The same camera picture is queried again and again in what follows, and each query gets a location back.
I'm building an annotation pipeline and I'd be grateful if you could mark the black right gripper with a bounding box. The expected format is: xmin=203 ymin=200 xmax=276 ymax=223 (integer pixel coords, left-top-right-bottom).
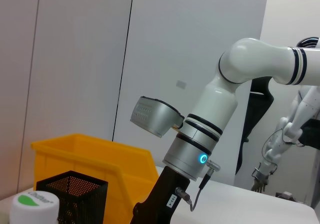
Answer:
xmin=129 ymin=166 xmax=191 ymax=224

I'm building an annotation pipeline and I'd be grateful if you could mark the clear water bottle green label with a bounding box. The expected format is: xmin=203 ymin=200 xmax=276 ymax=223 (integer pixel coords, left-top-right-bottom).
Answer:
xmin=9 ymin=189 xmax=61 ymax=224

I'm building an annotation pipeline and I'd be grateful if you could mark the black mesh pen holder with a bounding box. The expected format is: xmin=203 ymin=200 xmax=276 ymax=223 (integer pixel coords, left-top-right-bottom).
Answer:
xmin=36 ymin=171 xmax=109 ymax=224

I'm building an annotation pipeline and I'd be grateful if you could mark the yellow plastic bin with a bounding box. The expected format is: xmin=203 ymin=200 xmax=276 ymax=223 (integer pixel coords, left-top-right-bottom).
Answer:
xmin=30 ymin=133 xmax=159 ymax=224

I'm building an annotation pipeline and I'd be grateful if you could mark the small grey background device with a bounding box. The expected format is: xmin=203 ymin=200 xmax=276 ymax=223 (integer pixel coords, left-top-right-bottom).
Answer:
xmin=275 ymin=191 xmax=309 ymax=205

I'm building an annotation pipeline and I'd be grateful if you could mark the black hanging garment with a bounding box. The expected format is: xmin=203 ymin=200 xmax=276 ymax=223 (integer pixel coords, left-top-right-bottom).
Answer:
xmin=236 ymin=76 xmax=275 ymax=176

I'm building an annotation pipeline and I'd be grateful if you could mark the white background humanoid robot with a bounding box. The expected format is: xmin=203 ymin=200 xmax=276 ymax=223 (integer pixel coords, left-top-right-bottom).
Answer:
xmin=251 ymin=84 xmax=320 ymax=194

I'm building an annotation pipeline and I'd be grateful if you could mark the right arm cable with plugs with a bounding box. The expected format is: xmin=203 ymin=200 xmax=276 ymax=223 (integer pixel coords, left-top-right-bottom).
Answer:
xmin=174 ymin=159 xmax=222 ymax=212

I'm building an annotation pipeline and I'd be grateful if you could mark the right wrist camera housing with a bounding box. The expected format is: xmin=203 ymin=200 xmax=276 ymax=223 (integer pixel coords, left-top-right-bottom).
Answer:
xmin=129 ymin=96 xmax=186 ymax=138

